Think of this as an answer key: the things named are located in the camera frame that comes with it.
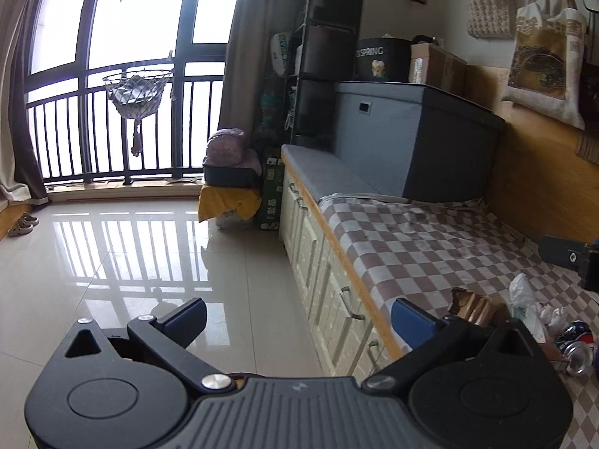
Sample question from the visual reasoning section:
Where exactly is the beige and brown curtain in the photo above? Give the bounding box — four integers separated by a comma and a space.
0, 0, 53, 207

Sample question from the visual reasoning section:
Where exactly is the grey bench cushion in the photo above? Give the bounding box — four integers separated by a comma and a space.
281, 144, 409, 205

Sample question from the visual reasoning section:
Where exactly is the white printed bag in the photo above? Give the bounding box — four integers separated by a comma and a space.
215, 213, 256, 231

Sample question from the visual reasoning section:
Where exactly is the white plastic bag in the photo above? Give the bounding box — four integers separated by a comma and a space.
508, 272, 550, 343

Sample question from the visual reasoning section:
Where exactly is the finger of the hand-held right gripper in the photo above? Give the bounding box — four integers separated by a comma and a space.
537, 235, 588, 273

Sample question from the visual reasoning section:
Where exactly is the grey fabric storage box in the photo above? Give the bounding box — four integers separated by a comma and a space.
334, 80, 507, 203

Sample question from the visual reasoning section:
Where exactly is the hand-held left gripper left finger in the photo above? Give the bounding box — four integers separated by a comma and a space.
49, 297, 235, 391

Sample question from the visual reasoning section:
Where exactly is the white shopping bag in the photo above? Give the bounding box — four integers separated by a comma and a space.
268, 32, 294, 76

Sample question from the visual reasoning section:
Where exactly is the printed canvas tote bag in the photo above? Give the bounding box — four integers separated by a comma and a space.
501, 0, 589, 130

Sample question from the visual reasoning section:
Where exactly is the black window railing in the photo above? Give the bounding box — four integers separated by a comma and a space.
25, 51, 226, 186

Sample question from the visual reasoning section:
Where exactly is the cardboard box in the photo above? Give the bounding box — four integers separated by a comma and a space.
408, 42, 469, 100

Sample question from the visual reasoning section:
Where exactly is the grey-brown curtain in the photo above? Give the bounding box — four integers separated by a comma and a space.
218, 0, 301, 151

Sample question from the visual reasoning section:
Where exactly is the crushed blue soda can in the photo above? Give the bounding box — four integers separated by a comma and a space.
554, 320, 598, 377

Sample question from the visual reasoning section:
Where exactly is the black round box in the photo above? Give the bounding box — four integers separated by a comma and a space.
353, 36, 413, 83

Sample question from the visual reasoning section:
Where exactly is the black drawer tower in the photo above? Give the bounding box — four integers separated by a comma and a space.
290, 0, 367, 151

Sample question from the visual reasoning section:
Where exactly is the torn brown paper bag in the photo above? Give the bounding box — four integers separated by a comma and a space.
449, 287, 512, 329

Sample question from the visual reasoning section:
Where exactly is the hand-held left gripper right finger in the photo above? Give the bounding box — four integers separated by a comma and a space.
360, 297, 550, 391

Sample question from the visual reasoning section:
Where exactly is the plastic-wrapped bottle pack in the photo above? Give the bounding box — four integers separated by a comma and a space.
254, 77, 295, 151

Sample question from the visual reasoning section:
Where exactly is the woven cream tote bag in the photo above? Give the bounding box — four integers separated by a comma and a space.
465, 0, 519, 39

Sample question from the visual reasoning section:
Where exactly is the hanging net basket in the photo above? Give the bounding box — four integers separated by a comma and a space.
102, 68, 175, 158

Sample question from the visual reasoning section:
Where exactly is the white cabinet with drawers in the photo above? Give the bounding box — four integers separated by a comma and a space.
280, 164, 404, 379

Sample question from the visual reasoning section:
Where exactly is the brown checkered blanket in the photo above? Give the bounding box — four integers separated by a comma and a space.
318, 194, 599, 449

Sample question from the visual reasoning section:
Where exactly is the wooden headboard panel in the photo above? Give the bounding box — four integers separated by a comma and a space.
465, 64, 599, 246

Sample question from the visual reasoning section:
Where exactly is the dark plastic bin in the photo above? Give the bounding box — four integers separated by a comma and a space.
203, 161, 263, 189

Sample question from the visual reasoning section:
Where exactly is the crumpled white tissue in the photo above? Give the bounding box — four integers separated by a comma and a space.
538, 304, 570, 334

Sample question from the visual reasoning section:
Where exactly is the green carton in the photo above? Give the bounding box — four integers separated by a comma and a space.
259, 156, 286, 232

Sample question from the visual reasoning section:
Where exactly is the yellow cloth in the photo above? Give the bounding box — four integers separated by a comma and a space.
197, 183, 262, 224

